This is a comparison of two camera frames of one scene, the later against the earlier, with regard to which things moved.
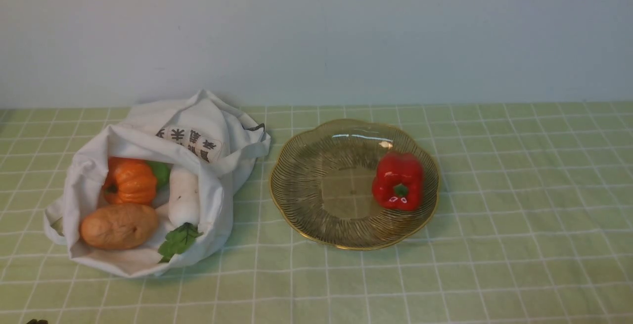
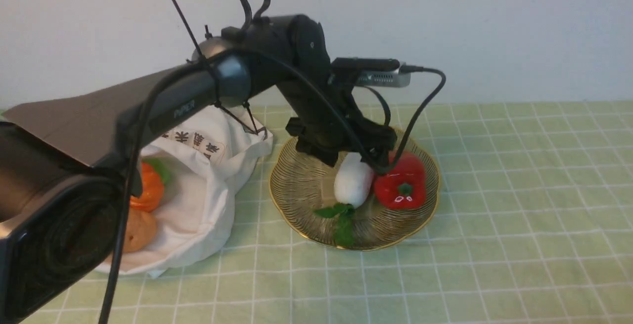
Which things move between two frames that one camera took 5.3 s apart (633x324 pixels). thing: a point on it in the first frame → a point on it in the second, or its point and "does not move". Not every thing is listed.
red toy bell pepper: (398, 182) does not move
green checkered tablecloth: (533, 224) does not move
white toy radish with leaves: (183, 203) → (353, 180)
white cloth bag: (191, 129) does not move
